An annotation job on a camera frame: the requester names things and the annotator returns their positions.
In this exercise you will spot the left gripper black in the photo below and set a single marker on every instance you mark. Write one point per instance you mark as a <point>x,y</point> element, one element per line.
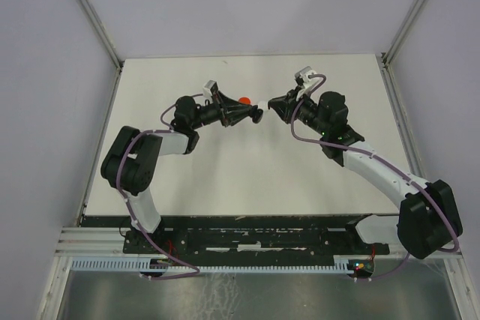
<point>228,102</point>

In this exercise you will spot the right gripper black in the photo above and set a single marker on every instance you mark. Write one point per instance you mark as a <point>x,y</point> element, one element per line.
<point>283,105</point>

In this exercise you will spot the orange charging case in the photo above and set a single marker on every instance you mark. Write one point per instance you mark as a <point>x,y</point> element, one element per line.
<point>244,100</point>

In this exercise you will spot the black charging case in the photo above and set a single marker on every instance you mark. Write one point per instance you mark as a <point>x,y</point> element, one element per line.
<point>257,115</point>

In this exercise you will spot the white charging case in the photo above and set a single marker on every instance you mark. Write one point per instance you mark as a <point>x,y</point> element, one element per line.
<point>263,105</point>

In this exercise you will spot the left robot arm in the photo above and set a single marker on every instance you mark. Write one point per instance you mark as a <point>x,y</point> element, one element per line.
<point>130,163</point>

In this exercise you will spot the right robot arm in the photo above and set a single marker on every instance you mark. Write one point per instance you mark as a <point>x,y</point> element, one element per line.
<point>428,219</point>

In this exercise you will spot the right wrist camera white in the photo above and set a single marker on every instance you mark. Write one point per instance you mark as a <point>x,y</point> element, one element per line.
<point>308,81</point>

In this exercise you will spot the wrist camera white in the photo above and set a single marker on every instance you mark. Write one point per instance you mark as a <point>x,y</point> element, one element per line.
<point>308,81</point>
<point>210,89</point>

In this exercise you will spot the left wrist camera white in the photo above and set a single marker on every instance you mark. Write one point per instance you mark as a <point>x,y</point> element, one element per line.
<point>210,89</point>

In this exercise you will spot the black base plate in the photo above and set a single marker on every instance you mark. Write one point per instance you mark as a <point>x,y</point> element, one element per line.
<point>180,235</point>

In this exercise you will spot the right aluminium frame post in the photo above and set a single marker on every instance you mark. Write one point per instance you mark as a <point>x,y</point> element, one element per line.
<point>412,15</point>

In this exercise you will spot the aluminium frame post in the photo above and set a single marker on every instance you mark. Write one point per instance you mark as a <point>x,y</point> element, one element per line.
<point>412,15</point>
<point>100,31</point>

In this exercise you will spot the left aluminium frame post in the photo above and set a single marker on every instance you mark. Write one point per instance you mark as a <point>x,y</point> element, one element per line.
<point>100,31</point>

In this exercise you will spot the aluminium front rail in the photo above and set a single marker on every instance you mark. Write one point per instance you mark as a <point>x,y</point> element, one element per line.
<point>108,242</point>

